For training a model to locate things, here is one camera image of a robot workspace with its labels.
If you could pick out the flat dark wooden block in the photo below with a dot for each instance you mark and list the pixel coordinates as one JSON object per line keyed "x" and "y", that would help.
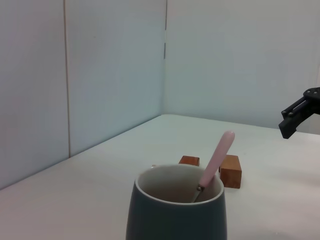
{"x": 189, "y": 160}

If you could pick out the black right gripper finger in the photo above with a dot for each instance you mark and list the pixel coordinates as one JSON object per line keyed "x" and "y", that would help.
{"x": 291, "y": 122}

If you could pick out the grey ceramic cup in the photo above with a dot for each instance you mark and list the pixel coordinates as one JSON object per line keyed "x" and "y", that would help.
{"x": 175, "y": 220}

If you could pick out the light brown wooden block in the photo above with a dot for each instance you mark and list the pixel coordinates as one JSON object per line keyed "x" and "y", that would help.
{"x": 231, "y": 175}

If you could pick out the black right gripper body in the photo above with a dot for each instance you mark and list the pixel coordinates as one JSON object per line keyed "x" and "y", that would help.
{"x": 314, "y": 93}

